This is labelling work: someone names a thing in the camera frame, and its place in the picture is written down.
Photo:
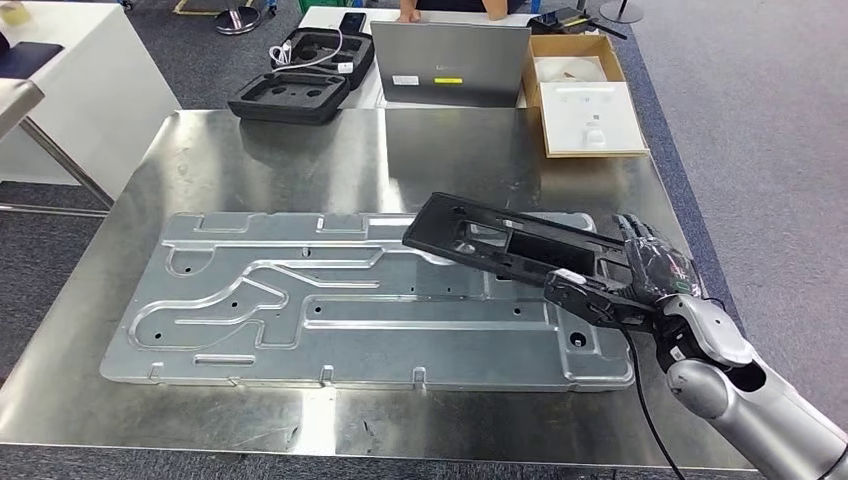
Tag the white flat box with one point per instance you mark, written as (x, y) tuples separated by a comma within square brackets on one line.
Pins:
[(596, 119)]

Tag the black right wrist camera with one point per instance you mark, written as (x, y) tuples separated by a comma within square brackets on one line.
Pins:
[(583, 301)]

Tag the dark blue pad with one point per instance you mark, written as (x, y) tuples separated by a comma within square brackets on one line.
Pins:
[(30, 60)]

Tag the person's right hand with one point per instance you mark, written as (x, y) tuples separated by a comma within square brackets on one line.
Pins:
[(409, 10)]

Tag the silver laptop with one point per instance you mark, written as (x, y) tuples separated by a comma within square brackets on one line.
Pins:
[(450, 66)]

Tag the steel side table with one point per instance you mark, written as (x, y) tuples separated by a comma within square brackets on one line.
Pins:
[(20, 99)]

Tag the cardboard box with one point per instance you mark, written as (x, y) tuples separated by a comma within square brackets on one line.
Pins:
[(570, 45)]

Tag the white table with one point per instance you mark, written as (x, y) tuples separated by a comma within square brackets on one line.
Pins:
[(99, 99)]

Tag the round white packing piece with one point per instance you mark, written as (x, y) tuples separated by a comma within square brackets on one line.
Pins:
[(570, 69)]

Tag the person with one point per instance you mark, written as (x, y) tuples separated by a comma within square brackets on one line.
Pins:
[(450, 4)]

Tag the black phone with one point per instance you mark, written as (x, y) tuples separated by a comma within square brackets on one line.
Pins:
[(352, 22)]

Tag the stamped sheet metal panel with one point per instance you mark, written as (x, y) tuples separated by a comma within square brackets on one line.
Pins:
[(397, 311)]

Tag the round chrome stool base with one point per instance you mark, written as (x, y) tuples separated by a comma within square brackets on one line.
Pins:
[(237, 18)]

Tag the black foam case half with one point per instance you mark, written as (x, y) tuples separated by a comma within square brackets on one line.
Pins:
[(285, 99), (331, 50)]

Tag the black pole stand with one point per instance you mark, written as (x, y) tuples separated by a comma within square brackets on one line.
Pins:
[(623, 12)]

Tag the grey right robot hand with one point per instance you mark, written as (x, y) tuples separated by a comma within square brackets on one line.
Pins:
[(662, 272)]

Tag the black plastic plate part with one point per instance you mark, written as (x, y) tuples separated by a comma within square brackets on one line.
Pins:
[(437, 225)]

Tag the green crate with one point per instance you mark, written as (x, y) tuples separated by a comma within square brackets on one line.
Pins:
[(321, 5)]

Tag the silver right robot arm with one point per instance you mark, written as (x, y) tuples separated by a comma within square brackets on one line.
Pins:
[(762, 417)]

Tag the pale yellow roll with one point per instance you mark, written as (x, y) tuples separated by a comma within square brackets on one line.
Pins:
[(13, 12)]

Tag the person's left hand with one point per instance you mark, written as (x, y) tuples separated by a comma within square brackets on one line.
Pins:
[(495, 8)]

